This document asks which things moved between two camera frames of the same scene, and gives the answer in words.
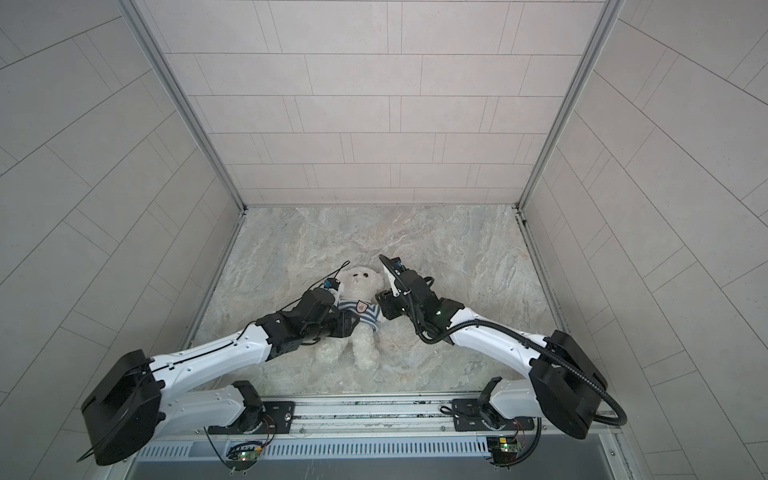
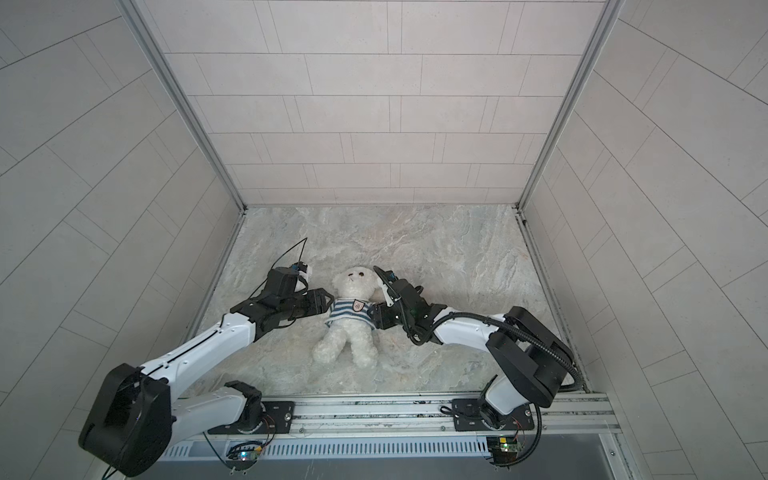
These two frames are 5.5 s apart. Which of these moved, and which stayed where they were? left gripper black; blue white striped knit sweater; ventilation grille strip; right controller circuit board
Moved: left gripper black
Stayed: blue white striped knit sweater; right controller circuit board; ventilation grille strip
